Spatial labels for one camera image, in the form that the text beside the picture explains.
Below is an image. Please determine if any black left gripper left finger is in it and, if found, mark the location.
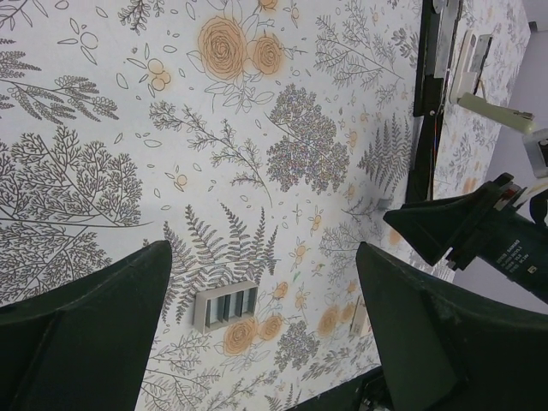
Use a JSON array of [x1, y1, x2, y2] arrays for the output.
[[1, 241, 171, 410]]

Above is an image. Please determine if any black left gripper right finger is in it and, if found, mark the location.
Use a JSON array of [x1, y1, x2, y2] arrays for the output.
[[356, 242, 547, 410]]

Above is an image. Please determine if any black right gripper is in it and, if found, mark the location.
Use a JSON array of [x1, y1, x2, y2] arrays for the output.
[[383, 173, 547, 302]]

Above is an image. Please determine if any small staple box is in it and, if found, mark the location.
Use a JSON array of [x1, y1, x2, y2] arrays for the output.
[[350, 296, 372, 337]]

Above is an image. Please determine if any beige stapler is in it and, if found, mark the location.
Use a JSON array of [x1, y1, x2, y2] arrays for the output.
[[444, 29, 537, 134]]

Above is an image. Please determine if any black stapler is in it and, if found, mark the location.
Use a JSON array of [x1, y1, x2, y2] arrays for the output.
[[405, 0, 462, 203]]

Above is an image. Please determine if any floral patterned table mat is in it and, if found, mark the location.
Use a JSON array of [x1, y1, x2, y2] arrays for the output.
[[0, 0, 532, 411]]

